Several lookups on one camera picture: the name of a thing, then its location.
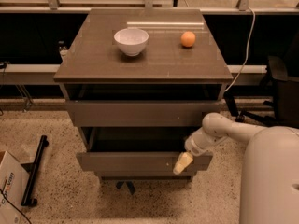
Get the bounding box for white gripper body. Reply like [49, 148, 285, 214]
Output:
[184, 128, 225, 157]

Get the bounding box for cardboard box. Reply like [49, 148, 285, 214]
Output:
[0, 151, 29, 224]

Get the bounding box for grey bottom drawer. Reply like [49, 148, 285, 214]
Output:
[94, 171, 197, 178]

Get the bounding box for grey top drawer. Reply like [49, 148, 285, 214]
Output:
[65, 101, 224, 127]

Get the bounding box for blue tape cross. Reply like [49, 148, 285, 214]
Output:
[116, 181, 135, 195]

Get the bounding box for grey drawer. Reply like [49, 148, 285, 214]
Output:
[94, 171, 197, 178]
[76, 126, 214, 173]
[65, 101, 224, 127]

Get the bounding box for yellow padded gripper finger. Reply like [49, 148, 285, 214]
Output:
[173, 152, 193, 175]

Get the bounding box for black office chair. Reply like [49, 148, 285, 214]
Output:
[224, 32, 299, 128]

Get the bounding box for white bowl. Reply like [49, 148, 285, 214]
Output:
[114, 28, 149, 56]

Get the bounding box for orange fruit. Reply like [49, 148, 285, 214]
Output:
[180, 32, 196, 48]

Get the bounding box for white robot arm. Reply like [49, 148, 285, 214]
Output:
[173, 113, 299, 224]

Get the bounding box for grey drawer cabinet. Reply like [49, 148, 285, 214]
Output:
[53, 8, 234, 182]

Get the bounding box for white cable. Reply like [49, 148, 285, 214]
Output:
[223, 8, 256, 93]

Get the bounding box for black cable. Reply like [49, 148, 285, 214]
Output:
[0, 189, 33, 224]

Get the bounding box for black metal bar stand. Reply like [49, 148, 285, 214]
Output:
[21, 135, 49, 206]

